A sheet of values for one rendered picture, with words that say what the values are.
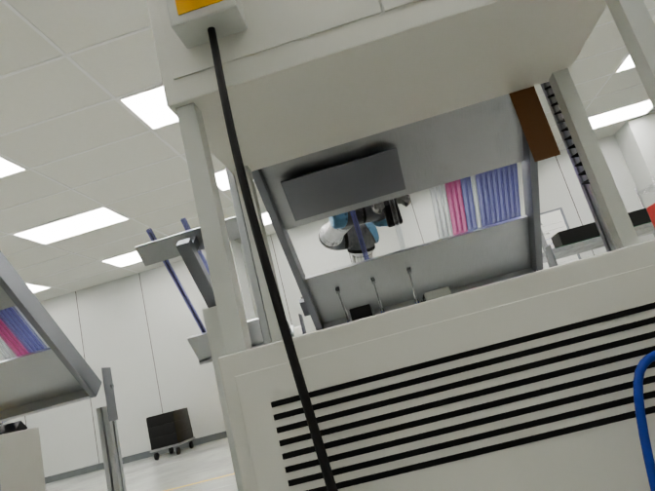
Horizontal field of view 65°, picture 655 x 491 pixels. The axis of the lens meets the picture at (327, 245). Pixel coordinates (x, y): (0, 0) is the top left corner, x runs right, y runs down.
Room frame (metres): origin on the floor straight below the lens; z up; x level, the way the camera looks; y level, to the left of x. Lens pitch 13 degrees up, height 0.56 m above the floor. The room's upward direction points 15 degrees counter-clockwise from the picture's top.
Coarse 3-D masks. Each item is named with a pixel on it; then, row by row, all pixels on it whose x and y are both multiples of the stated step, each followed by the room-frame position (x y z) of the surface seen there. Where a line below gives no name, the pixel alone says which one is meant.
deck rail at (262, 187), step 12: (264, 180) 1.22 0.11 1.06; (264, 192) 1.22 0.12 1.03; (264, 204) 1.24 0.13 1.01; (276, 216) 1.28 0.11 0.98; (276, 228) 1.30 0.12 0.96; (288, 240) 1.35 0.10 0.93; (288, 252) 1.36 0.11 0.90; (300, 264) 1.47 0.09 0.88; (300, 276) 1.43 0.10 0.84; (300, 288) 1.46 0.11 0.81; (312, 300) 1.52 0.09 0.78; (312, 312) 1.53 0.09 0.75
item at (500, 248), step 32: (512, 224) 1.44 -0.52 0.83; (384, 256) 1.47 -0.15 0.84; (416, 256) 1.48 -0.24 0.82; (448, 256) 1.50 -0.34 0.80; (480, 256) 1.51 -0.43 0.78; (512, 256) 1.53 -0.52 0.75; (320, 288) 1.52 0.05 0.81; (352, 288) 1.54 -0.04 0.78; (384, 288) 1.55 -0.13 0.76; (416, 288) 1.57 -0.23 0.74
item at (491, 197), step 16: (480, 176) 1.32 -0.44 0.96; (496, 176) 1.33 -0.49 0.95; (512, 176) 1.34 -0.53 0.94; (432, 192) 1.34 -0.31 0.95; (448, 192) 1.35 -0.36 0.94; (464, 192) 1.35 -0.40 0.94; (480, 192) 1.36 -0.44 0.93; (496, 192) 1.37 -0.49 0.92; (512, 192) 1.37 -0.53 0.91; (448, 208) 1.39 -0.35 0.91; (464, 208) 1.39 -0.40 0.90; (480, 208) 1.40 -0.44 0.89; (496, 208) 1.41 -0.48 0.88; (512, 208) 1.41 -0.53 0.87; (448, 224) 1.42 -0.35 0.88; (464, 224) 1.43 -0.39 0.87; (480, 224) 1.44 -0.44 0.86
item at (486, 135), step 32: (416, 128) 1.19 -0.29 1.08; (448, 128) 1.20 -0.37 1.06; (480, 128) 1.21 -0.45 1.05; (512, 128) 1.22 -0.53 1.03; (320, 160) 1.22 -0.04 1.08; (352, 160) 1.23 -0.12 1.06; (384, 160) 1.20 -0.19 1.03; (416, 160) 1.25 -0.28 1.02; (448, 160) 1.26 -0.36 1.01; (480, 160) 1.28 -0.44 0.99; (512, 160) 1.29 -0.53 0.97; (288, 192) 1.23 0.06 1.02; (320, 192) 1.24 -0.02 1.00; (352, 192) 1.25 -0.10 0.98; (384, 192) 1.27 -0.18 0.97; (288, 224) 1.34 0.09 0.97
